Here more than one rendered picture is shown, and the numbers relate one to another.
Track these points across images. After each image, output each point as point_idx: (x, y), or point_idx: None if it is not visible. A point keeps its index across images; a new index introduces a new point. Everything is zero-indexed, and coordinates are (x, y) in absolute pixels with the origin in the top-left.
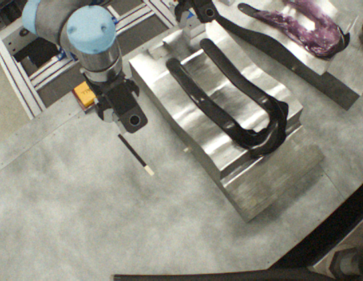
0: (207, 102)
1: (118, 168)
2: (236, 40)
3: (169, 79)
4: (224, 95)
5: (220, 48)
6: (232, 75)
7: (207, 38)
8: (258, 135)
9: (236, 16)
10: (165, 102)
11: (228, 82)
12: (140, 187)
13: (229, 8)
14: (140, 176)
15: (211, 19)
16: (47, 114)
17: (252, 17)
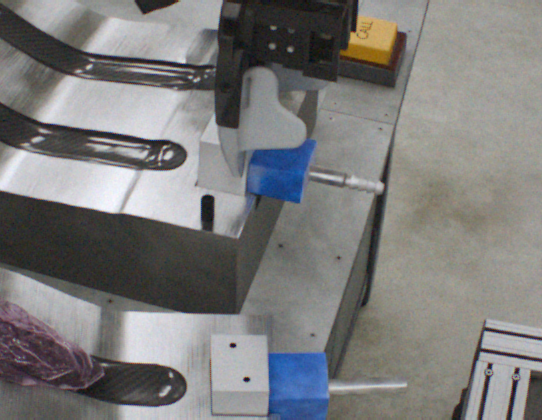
0: (63, 68)
1: (175, 3)
2: None
3: (185, 57)
4: (31, 85)
5: (114, 169)
6: (42, 143)
7: (170, 169)
8: None
9: (154, 338)
10: (156, 27)
11: (41, 117)
12: (109, 3)
13: (203, 353)
14: (122, 13)
15: None
16: (410, 8)
17: (99, 356)
